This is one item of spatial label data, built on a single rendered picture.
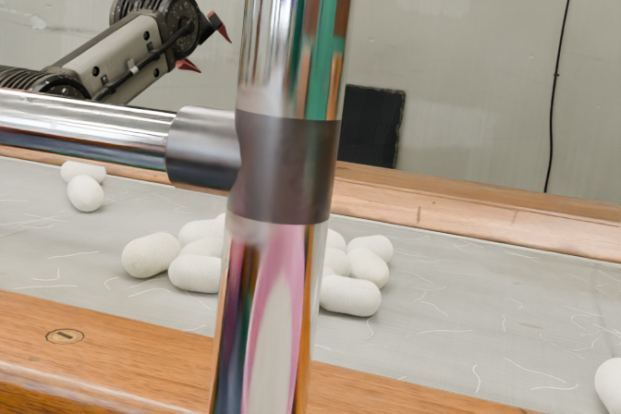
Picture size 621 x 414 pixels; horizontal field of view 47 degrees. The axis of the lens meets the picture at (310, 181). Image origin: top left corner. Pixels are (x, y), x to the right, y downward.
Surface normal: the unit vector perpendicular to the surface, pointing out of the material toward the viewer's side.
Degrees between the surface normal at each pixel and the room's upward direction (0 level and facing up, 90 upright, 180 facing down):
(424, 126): 90
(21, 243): 0
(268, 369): 90
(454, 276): 0
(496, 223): 45
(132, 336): 0
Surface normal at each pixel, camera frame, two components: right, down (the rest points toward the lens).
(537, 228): -0.11, -0.58
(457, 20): -0.27, 0.16
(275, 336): 0.19, 0.21
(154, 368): 0.11, -0.98
